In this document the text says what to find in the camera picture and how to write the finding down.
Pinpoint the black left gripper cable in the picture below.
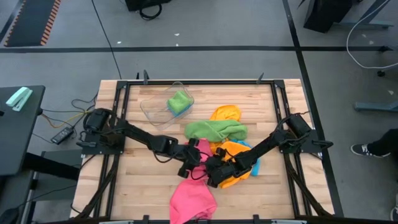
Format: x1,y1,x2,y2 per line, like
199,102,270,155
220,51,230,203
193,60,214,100
153,149,180,164

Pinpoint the orange microfiber towel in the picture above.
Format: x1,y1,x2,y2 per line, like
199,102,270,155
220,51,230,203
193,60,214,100
197,105,243,154
210,140,253,190

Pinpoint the black power cable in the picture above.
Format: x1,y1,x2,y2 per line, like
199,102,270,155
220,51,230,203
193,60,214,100
32,92,99,144

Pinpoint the black computer tower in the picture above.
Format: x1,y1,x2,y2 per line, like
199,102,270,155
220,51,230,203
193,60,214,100
302,0,354,34
124,0,172,12

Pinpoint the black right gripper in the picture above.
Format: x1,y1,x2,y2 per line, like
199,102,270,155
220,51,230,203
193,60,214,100
205,155,239,189

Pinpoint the clear plastic bin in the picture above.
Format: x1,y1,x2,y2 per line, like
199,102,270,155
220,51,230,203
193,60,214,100
139,81,195,131

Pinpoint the white floor cable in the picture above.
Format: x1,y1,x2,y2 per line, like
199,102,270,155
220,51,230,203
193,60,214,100
345,0,398,70

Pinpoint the grey desk leg frame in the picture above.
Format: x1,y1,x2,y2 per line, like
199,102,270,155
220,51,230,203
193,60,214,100
337,0,396,30

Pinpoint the black office desk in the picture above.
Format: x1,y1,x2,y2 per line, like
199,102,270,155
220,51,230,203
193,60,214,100
0,85,46,177

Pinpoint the person's foot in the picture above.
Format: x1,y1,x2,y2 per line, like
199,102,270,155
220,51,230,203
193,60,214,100
389,194,398,222
350,143,374,159

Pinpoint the person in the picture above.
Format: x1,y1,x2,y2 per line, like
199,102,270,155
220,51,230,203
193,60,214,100
366,128,398,158

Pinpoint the grey desk foot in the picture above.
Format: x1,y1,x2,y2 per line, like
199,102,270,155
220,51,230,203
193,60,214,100
353,100,398,113

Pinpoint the mint green stapler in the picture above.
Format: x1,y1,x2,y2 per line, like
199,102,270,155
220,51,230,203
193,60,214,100
5,86,34,113

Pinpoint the black power adapter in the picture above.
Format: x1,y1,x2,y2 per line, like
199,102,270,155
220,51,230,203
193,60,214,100
50,126,74,146

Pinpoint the yellow floor cable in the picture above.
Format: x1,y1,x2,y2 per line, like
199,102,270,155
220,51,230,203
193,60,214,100
40,108,96,129

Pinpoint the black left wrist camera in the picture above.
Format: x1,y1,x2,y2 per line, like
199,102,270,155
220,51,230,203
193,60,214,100
187,147,203,166

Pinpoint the black coiled cable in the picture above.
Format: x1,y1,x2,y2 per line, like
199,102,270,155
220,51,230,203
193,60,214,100
138,2,164,21

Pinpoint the black orange-edged floor mat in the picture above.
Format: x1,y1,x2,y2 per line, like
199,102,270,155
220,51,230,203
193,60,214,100
2,0,63,48

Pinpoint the black hanging cable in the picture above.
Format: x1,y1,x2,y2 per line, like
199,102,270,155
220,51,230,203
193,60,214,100
90,0,123,80

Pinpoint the green microfiber towel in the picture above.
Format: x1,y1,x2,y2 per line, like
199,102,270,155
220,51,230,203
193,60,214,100
167,90,193,115
183,119,249,143

